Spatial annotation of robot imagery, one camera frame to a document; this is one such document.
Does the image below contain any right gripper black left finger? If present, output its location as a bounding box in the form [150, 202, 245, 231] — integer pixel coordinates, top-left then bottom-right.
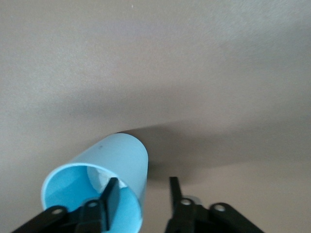
[11, 177, 121, 233]

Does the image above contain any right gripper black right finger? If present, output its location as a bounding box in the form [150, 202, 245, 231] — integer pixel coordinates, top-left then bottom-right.
[164, 176, 265, 233]

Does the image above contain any blue plastic cup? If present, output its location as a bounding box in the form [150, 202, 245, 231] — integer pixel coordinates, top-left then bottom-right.
[41, 133, 149, 233]

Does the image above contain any white crumpled paper wad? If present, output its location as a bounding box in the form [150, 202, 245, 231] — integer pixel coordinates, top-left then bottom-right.
[86, 166, 127, 194]

